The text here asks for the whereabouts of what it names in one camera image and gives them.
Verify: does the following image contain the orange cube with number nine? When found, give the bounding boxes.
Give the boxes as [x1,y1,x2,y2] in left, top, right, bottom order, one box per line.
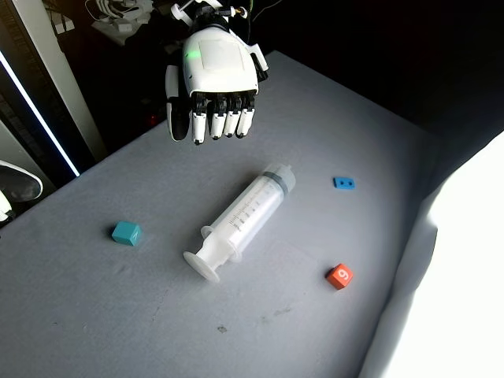
[325,263,354,291]

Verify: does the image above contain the large clear plastic syringe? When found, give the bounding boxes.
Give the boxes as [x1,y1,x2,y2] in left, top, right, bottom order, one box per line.
[183,163,297,283]

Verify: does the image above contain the white upright post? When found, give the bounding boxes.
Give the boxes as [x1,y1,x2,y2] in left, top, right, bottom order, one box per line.
[10,0,109,161]

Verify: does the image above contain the white LED light strip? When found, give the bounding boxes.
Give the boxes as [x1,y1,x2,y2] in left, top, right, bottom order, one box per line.
[0,50,81,177]

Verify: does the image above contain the white cable clutter pile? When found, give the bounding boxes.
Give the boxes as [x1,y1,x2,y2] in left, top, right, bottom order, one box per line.
[84,0,154,46]

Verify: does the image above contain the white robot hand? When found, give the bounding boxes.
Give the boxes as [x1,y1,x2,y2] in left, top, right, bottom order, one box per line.
[164,24,270,146]
[0,159,44,224]

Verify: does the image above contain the teal cube block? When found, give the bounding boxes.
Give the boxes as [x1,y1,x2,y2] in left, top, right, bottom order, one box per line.
[111,220,143,247]

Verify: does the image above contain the grey table cloth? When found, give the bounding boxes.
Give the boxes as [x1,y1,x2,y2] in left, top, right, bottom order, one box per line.
[0,50,439,378]

